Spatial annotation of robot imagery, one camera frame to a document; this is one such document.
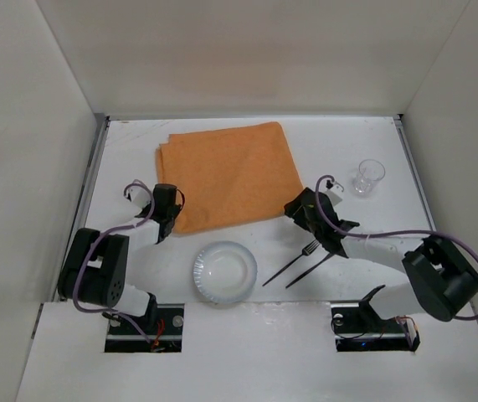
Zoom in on black fork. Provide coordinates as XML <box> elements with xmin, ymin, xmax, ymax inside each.
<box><xmin>262</xmin><ymin>240</ymin><xmax>321</xmax><ymax>286</ymax></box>

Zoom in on black knife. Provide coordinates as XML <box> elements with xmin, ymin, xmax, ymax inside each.
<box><xmin>285</xmin><ymin>253</ymin><xmax>335</xmax><ymax>289</ymax></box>

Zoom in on clear plastic cup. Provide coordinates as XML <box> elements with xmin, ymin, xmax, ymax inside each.
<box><xmin>352</xmin><ymin>159</ymin><xmax>386</xmax><ymax>195</ymax></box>

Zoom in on orange cloth napkin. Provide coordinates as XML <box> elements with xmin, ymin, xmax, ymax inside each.
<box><xmin>156</xmin><ymin>121</ymin><xmax>303</xmax><ymax>235</ymax></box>

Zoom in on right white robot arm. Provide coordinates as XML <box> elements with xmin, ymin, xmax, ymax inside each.
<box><xmin>284</xmin><ymin>188</ymin><xmax>478</xmax><ymax>322</ymax></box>

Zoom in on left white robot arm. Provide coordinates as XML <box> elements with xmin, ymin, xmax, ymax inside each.
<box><xmin>57</xmin><ymin>180</ymin><xmax>186</xmax><ymax>319</ymax></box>

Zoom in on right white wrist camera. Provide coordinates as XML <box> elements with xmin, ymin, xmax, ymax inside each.
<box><xmin>325</xmin><ymin>180</ymin><xmax>344</xmax><ymax>207</ymax></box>

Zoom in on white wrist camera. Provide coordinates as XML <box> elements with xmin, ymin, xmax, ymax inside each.
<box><xmin>124</xmin><ymin>183</ymin><xmax>152</xmax><ymax>209</ymax></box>
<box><xmin>325</xmin><ymin>180</ymin><xmax>344</xmax><ymax>207</ymax></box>

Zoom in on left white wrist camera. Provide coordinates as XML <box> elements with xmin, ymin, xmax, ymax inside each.
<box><xmin>124</xmin><ymin>183</ymin><xmax>152</xmax><ymax>209</ymax></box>

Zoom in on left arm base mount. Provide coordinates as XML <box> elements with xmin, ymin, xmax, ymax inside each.
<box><xmin>103</xmin><ymin>302</ymin><xmax>185</xmax><ymax>353</ymax></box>

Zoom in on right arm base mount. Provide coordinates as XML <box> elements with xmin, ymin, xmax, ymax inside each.
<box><xmin>330</xmin><ymin>285</ymin><xmax>421</xmax><ymax>353</ymax></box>

